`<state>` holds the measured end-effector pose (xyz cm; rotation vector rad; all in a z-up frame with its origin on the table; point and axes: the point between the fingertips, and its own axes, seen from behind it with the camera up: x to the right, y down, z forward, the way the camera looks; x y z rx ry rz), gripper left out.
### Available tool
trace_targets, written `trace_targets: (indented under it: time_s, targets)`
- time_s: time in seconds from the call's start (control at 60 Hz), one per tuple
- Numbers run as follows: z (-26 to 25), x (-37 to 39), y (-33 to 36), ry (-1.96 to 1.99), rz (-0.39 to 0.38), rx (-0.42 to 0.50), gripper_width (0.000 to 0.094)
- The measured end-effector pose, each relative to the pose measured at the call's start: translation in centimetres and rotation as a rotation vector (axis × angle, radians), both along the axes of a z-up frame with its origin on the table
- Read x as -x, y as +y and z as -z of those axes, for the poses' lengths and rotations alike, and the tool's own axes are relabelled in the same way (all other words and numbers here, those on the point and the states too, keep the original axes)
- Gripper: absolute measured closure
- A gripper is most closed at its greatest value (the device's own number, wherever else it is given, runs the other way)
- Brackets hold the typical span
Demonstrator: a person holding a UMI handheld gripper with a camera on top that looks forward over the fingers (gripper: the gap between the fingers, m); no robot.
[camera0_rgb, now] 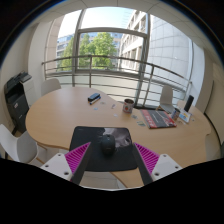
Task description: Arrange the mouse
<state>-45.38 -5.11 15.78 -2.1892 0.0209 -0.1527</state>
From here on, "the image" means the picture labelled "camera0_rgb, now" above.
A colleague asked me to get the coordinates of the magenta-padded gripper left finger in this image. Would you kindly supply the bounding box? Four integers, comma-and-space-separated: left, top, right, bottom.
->
40, 142, 93, 186

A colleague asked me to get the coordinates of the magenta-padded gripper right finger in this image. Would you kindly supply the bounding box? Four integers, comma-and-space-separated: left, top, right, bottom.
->
132, 142, 184, 186

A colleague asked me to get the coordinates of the black computer mouse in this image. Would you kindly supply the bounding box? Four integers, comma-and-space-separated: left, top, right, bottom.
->
100, 133, 117, 156

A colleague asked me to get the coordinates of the black mouse pad with print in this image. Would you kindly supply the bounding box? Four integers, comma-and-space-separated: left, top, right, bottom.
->
68, 125, 138, 173

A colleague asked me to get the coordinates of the white chair with wooden legs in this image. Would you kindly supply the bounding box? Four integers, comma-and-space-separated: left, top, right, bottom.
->
0, 123, 48, 166

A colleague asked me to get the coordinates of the red magazine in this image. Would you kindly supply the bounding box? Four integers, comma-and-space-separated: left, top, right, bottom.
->
140, 109, 178, 130

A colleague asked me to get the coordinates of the black upright speaker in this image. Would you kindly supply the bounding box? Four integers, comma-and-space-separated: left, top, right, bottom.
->
183, 94, 195, 113

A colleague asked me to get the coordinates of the black and blue stapler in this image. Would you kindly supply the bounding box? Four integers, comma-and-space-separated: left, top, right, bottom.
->
87, 92, 102, 106

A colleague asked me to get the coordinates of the black and white printer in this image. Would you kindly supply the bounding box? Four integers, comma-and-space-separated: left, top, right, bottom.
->
3, 71, 36, 134

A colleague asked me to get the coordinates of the metal balcony railing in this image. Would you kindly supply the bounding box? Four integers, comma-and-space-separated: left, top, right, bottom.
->
41, 54, 191, 109

